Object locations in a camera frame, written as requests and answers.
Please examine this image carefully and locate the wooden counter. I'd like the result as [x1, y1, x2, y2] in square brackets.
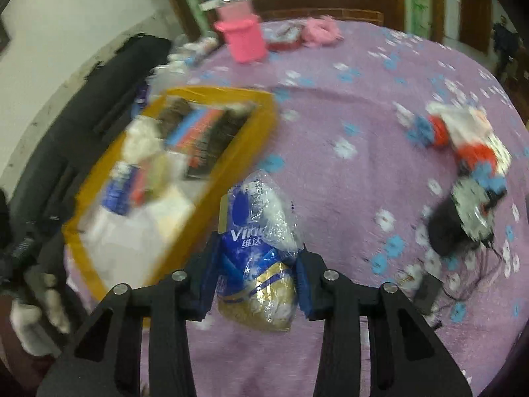
[248, 0, 385, 25]

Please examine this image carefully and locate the red plastic bag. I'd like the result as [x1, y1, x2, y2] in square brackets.
[427, 115, 499, 172]

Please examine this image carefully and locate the red tin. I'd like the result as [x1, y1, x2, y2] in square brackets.
[264, 24, 305, 53]

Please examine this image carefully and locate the black device with silver disc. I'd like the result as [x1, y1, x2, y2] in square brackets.
[427, 174, 510, 258]

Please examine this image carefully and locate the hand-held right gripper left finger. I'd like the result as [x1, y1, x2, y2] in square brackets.
[36, 232, 221, 397]

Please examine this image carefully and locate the blue orange packet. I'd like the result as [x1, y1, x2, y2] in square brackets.
[164, 105, 224, 154]

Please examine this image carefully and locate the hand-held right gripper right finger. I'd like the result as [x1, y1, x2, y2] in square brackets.
[296, 247, 472, 397]

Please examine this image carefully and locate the black bag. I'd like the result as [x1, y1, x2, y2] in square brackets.
[0, 34, 175, 265]

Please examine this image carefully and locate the yellow cardboard box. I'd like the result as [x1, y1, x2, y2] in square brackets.
[61, 85, 278, 299]

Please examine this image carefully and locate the pink fluffy cloth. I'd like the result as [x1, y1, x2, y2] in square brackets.
[301, 15, 345, 47]

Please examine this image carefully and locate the blue towel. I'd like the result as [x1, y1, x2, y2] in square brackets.
[406, 115, 508, 195]

